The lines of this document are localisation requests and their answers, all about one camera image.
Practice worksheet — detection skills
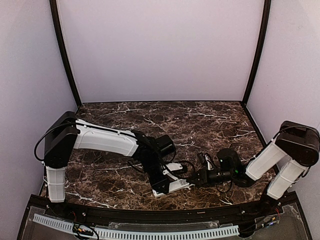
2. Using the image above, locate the white remote control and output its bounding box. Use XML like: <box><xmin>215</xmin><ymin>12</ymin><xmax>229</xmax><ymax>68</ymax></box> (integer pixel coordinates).
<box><xmin>152</xmin><ymin>179</ymin><xmax>195</xmax><ymax>198</ymax></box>

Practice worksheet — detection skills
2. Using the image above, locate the white battery cover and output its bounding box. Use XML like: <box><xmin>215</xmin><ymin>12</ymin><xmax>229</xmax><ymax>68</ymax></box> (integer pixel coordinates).
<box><xmin>166</xmin><ymin>173</ymin><xmax>179</xmax><ymax>182</ymax></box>

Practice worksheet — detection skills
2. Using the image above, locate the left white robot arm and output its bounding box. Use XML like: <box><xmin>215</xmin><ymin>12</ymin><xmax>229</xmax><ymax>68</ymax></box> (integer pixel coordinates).
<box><xmin>37</xmin><ymin>111</ymin><xmax>176</xmax><ymax>203</ymax></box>

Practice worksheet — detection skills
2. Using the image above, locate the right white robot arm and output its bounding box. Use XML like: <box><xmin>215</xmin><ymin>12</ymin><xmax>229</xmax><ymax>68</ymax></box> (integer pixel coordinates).
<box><xmin>188</xmin><ymin>121</ymin><xmax>320</xmax><ymax>200</ymax></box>

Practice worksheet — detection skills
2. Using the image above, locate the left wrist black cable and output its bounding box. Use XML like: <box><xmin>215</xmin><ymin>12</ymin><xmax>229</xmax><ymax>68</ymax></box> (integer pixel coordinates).
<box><xmin>127</xmin><ymin>159</ymin><xmax>197</xmax><ymax>180</ymax></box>

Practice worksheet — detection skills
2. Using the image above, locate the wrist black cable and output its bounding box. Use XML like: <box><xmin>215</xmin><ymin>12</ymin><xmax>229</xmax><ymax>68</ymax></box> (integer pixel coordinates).
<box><xmin>216</xmin><ymin>181</ymin><xmax>235</xmax><ymax>194</ymax></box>
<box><xmin>127</xmin><ymin>159</ymin><xmax>197</xmax><ymax>180</ymax></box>

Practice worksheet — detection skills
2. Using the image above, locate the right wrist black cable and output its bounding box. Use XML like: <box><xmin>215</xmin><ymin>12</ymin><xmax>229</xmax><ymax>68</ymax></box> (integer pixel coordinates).
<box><xmin>216</xmin><ymin>181</ymin><xmax>235</xmax><ymax>194</ymax></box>

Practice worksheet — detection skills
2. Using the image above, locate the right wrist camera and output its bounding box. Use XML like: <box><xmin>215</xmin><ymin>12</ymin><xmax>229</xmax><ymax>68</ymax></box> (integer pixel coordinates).
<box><xmin>197</xmin><ymin>152</ymin><xmax>216</xmax><ymax>170</ymax></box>

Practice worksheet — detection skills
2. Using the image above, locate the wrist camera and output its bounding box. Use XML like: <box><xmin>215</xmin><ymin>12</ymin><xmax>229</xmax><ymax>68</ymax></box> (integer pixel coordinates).
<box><xmin>162</xmin><ymin>163</ymin><xmax>183</xmax><ymax>175</ymax></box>
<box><xmin>197</xmin><ymin>152</ymin><xmax>216</xmax><ymax>170</ymax></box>

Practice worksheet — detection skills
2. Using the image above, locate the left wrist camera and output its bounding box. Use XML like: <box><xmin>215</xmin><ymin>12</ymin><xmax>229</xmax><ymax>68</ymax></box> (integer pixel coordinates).
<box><xmin>162</xmin><ymin>163</ymin><xmax>183</xmax><ymax>175</ymax></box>

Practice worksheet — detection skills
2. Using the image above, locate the black front table rail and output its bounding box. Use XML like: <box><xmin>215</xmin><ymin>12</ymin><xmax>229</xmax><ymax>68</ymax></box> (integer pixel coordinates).
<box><xmin>42</xmin><ymin>201</ymin><xmax>277</xmax><ymax>225</ymax></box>

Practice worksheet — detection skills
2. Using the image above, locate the white slotted cable duct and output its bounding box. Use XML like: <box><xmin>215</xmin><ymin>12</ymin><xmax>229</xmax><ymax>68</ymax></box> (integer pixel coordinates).
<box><xmin>32</xmin><ymin>213</ymin><xmax>240</xmax><ymax>240</ymax></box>

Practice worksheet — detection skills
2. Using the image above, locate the right black frame post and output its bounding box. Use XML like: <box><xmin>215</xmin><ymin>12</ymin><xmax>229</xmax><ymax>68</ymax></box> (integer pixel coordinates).
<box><xmin>241</xmin><ymin>0</ymin><xmax>272</xmax><ymax>108</ymax></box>

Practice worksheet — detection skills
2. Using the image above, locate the black frame post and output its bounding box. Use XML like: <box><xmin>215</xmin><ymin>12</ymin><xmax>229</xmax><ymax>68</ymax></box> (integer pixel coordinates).
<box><xmin>49</xmin><ymin>0</ymin><xmax>82</xmax><ymax>108</ymax></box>
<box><xmin>241</xmin><ymin>0</ymin><xmax>272</xmax><ymax>108</ymax></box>

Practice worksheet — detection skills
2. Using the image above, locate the left black frame post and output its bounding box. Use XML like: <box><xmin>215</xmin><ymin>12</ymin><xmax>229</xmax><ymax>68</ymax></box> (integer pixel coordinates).
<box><xmin>49</xmin><ymin>0</ymin><xmax>82</xmax><ymax>108</ymax></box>

